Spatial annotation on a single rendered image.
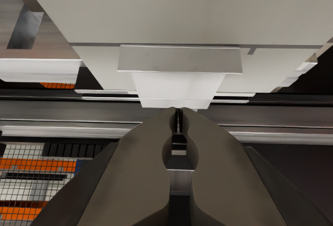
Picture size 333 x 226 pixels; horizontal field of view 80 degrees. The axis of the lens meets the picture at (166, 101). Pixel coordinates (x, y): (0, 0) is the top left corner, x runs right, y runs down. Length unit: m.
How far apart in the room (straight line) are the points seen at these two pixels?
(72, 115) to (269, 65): 0.44
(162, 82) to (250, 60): 0.08
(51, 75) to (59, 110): 0.26
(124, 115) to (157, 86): 0.29
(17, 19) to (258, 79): 0.29
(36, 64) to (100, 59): 0.12
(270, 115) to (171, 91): 0.34
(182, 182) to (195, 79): 0.10
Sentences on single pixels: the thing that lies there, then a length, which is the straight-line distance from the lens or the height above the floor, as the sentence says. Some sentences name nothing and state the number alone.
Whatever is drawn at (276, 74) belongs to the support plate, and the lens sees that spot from 0.20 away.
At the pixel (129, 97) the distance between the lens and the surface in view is 0.25.
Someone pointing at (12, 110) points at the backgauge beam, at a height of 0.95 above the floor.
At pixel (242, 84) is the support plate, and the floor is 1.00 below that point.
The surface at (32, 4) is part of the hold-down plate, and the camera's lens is 0.30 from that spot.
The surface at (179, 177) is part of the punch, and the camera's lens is 0.22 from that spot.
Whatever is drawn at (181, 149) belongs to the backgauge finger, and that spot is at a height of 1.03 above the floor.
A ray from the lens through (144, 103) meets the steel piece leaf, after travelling 0.25.
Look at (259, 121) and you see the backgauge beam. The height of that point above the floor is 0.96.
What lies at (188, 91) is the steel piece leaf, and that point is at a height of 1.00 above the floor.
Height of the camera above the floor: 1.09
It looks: 21 degrees down
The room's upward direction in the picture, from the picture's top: 178 degrees counter-clockwise
